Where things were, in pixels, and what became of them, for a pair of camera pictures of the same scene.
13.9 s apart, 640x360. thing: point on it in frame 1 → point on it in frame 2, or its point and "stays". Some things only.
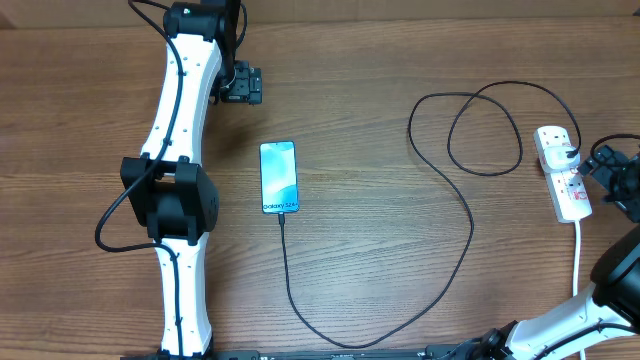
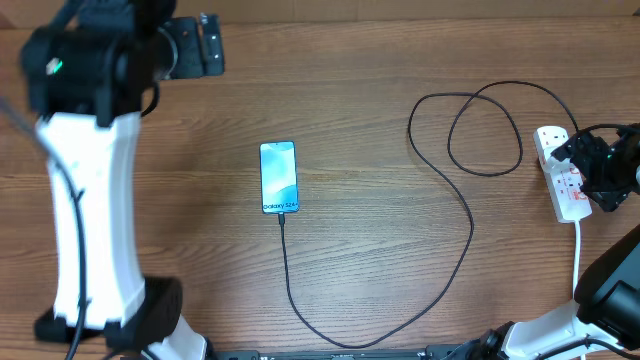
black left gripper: x=248 y=86 → x=188 y=33
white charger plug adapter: x=555 y=158 stays
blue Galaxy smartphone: x=279 y=177 stays
